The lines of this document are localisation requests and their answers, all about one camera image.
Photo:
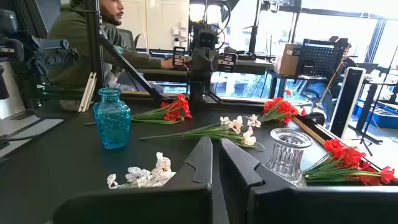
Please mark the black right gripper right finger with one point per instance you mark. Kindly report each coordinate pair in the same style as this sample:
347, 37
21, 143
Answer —
280, 205

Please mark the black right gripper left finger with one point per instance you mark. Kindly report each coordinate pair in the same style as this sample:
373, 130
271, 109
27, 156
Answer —
192, 199

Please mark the white lacy flower bunch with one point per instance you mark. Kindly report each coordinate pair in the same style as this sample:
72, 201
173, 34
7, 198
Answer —
161, 168

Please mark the large-petal red flower bunch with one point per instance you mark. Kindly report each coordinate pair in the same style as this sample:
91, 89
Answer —
172, 115

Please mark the small-bloom red flower bunch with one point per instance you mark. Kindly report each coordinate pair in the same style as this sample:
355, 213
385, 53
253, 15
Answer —
280, 109
345, 155

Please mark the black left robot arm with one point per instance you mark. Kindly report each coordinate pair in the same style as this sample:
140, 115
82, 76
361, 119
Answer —
196, 90

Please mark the clear glass vase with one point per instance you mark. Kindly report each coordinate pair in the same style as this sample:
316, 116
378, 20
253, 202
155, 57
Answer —
287, 155

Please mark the blue glass vase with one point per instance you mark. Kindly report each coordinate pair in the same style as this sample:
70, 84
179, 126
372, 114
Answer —
113, 124

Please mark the cream artificial flower bunch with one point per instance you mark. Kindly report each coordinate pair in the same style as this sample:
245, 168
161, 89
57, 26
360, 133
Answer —
236, 126

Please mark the dark office chair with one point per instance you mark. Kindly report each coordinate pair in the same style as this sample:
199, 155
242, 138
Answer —
127, 39

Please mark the cardboard box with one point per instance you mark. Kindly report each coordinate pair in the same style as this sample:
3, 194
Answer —
287, 60

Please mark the black tripod stand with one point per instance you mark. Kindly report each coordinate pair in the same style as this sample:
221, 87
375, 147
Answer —
364, 140

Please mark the black perforated panel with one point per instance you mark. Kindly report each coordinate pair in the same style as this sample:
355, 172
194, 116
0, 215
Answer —
320, 59

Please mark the person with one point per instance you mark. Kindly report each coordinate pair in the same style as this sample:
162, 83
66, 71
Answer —
74, 37
323, 93

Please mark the wooden pole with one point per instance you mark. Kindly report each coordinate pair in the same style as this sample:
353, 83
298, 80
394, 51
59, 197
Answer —
331, 82

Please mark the black table mat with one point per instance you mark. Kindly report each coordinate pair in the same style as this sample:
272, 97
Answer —
62, 161

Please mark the blue plastic bin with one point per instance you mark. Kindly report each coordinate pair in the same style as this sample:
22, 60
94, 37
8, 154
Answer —
385, 119

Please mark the silver metal bracket plate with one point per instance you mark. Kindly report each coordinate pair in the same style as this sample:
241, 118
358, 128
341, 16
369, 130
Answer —
87, 91

